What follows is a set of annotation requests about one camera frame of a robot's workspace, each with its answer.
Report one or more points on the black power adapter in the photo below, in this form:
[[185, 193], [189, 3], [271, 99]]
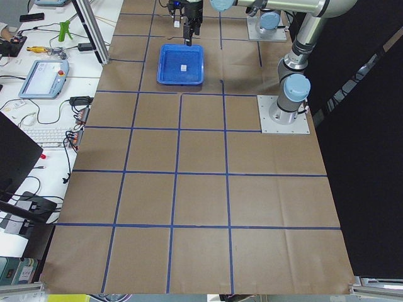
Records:
[[84, 47]]

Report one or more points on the black phone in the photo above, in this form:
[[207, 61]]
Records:
[[31, 17]]

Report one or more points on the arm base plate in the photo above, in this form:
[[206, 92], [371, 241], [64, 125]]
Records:
[[273, 120], [258, 34]]

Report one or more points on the blue plastic tray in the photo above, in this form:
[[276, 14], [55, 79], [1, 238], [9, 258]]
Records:
[[172, 56]]

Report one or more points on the green handled reach grabber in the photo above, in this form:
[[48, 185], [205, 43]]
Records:
[[64, 31]]

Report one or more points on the black usb hub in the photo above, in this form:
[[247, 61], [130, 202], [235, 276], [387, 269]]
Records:
[[82, 116]]

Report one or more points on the teach pendant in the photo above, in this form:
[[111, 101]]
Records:
[[45, 79]]

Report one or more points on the aluminium frame post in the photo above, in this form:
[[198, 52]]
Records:
[[88, 21]]

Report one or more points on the black monitor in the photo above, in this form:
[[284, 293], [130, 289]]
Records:
[[19, 154]]

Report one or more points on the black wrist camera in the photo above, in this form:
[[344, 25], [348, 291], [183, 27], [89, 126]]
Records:
[[175, 9]]

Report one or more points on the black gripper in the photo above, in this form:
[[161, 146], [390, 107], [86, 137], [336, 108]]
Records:
[[192, 11]]

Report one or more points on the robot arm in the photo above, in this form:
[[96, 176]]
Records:
[[294, 86], [263, 24]]

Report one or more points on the white keyboard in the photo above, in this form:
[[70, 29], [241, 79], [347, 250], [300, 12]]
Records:
[[50, 137]]

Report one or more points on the yellow tool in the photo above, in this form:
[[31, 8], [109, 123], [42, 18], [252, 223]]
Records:
[[37, 49]]

